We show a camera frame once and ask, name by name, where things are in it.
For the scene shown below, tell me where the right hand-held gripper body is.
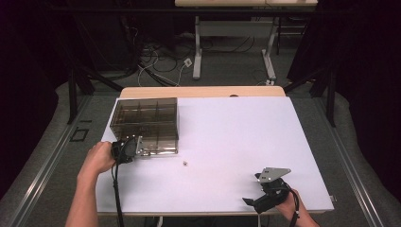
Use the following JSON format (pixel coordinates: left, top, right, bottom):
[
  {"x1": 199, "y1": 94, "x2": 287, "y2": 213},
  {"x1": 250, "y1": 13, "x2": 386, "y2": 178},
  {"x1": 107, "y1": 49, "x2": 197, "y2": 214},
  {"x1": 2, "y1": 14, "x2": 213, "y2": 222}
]
[{"x1": 253, "y1": 166, "x2": 292, "y2": 215}]

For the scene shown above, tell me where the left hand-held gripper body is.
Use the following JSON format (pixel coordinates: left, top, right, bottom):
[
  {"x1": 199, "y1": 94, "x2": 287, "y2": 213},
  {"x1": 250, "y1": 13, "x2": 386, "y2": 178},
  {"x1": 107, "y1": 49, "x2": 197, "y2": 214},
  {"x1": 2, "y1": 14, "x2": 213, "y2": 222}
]
[{"x1": 111, "y1": 135, "x2": 146, "y2": 166}]

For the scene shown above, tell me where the smoky plastic drawer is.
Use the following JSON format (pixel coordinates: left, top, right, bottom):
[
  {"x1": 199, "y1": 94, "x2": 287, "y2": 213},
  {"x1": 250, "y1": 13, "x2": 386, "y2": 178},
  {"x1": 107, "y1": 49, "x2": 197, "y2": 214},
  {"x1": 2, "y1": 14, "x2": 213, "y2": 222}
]
[
  {"x1": 116, "y1": 131, "x2": 180, "y2": 156},
  {"x1": 110, "y1": 122, "x2": 180, "y2": 133}
]

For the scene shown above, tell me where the smoky transparent drawer box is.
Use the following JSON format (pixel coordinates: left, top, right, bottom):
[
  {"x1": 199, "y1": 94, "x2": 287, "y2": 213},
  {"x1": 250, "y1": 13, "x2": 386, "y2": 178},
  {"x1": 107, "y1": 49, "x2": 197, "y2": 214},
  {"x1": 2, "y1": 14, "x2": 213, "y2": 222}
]
[{"x1": 109, "y1": 96, "x2": 180, "y2": 156}]

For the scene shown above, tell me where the person's right hand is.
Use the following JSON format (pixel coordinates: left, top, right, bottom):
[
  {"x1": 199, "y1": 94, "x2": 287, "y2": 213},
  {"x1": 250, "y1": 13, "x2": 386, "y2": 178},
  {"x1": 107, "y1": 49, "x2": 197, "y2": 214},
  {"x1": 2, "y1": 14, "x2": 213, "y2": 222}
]
[{"x1": 273, "y1": 188, "x2": 306, "y2": 222}]

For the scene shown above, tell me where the person's left hand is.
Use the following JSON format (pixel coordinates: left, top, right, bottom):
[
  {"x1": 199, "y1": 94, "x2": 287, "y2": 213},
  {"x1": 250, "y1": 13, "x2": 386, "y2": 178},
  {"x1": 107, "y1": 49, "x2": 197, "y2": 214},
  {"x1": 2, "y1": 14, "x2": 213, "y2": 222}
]
[{"x1": 78, "y1": 141, "x2": 117, "y2": 183}]

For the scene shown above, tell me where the black metal stand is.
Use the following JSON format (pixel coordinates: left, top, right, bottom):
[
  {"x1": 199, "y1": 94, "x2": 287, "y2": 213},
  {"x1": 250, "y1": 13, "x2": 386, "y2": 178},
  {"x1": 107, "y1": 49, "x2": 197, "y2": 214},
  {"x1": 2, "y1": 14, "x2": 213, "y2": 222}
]
[
  {"x1": 283, "y1": 66, "x2": 337, "y2": 128},
  {"x1": 66, "y1": 66, "x2": 125, "y2": 125}
]

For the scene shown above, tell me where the dark curtain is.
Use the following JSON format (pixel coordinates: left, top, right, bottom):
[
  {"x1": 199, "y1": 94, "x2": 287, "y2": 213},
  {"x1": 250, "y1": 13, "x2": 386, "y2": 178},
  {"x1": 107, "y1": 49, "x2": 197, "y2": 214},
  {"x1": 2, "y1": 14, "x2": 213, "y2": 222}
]
[
  {"x1": 287, "y1": 0, "x2": 401, "y2": 202},
  {"x1": 0, "y1": 0, "x2": 83, "y2": 200}
]

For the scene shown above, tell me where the white-legged wooden desk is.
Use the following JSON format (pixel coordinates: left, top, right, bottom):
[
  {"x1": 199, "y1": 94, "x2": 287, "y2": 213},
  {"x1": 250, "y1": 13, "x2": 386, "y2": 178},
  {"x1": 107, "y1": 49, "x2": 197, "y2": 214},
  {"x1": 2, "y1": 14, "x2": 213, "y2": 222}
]
[{"x1": 174, "y1": 0, "x2": 319, "y2": 81}]

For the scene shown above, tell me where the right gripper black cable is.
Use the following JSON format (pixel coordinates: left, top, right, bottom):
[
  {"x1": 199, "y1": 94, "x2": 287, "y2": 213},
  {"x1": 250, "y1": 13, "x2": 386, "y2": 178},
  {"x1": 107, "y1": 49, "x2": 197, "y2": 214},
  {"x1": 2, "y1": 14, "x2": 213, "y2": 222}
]
[{"x1": 285, "y1": 184, "x2": 301, "y2": 227}]

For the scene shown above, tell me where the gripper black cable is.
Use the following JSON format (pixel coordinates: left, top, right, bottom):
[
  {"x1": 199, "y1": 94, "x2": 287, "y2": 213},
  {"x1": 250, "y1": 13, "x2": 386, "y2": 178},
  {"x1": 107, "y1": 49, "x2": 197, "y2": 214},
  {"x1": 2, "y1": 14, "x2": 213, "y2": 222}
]
[
  {"x1": 111, "y1": 138, "x2": 126, "y2": 227},
  {"x1": 285, "y1": 184, "x2": 301, "y2": 227}
]

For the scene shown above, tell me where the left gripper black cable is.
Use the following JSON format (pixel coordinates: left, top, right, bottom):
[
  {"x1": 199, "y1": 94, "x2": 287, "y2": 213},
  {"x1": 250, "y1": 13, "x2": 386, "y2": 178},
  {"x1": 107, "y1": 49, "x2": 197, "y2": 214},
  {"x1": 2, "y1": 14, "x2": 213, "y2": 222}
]
[{"x1": 111, "y1": 138, "x2": 126, "y2": 227}]

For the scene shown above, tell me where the black floor hatch frame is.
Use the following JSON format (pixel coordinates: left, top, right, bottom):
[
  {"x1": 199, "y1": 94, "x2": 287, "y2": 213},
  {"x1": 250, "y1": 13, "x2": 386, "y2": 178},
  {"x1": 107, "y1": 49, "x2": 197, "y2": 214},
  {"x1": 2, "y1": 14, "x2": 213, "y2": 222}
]
[{"x1": 69, "y1": 127, "x2": 90, "y2": 143}]

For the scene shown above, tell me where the metal floor rail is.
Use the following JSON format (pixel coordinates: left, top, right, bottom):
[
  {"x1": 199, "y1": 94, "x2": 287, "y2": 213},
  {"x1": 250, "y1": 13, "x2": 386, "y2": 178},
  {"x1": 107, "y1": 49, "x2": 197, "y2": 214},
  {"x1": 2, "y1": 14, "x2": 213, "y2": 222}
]
[
  {"x1": 315, "y1": 96, "x2": 385, "y2": 227},
  {"x1": 9, "y1": 94, "x2": 93, "y2": 227}
]

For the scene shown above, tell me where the white floor cable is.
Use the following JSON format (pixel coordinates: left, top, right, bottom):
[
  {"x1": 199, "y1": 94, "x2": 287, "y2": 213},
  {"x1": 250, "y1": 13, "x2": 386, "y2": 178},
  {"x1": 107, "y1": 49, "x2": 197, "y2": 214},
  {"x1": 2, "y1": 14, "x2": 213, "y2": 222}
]
[{"x1": 137, "y1": 50, "x2": 190, "y2": 88}]

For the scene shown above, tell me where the bundle of black floor cables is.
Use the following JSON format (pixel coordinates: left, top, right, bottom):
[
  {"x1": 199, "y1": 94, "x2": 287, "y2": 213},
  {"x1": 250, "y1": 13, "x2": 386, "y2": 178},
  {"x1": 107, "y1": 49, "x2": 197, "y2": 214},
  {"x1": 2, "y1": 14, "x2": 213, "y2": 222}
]
[{"x1": 138, "y1": 32, "x2": 197, "y2": 74}]

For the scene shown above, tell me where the black stool frame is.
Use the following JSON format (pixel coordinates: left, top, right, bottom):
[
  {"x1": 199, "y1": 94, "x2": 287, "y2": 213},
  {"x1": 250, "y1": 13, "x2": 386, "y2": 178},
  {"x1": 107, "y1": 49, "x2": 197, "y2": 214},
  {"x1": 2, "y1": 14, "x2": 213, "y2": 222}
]
[{"x1": 275, "y1": 16, "x2": 308, "y2": 57}]

